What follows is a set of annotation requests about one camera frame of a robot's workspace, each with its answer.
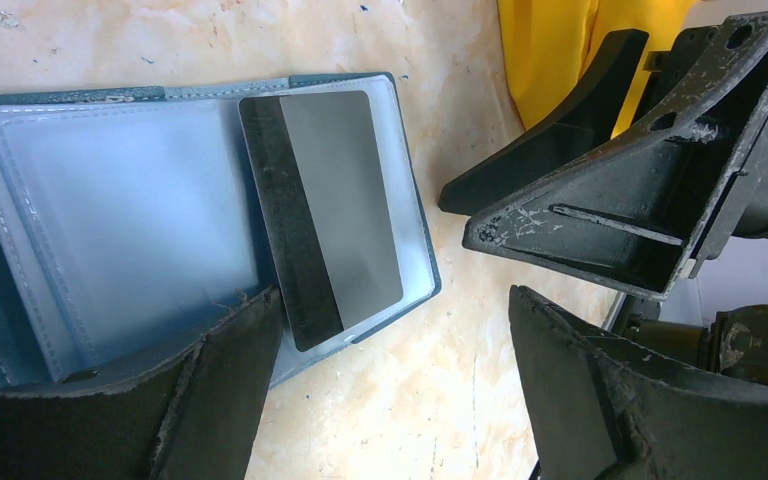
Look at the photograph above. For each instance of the yellow cloth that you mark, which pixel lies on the yellow cloth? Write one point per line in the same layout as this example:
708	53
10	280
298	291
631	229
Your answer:
548	44

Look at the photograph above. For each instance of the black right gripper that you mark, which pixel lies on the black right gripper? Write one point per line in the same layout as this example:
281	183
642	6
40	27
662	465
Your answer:
682	180

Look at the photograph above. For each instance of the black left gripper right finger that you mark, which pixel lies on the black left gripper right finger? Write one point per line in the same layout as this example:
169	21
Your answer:
604	407

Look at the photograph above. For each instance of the blue leather card holder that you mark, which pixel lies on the blue leather card holder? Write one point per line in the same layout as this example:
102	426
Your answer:
129	215

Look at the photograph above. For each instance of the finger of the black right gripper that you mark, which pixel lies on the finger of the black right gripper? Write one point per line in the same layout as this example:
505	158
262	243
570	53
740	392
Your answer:
584	120

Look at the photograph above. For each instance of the dark grey credit card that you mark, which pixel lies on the dark grey credit card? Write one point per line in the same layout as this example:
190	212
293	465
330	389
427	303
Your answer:
316	166

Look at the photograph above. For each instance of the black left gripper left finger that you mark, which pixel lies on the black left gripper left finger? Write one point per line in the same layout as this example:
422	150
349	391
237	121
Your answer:
187	407

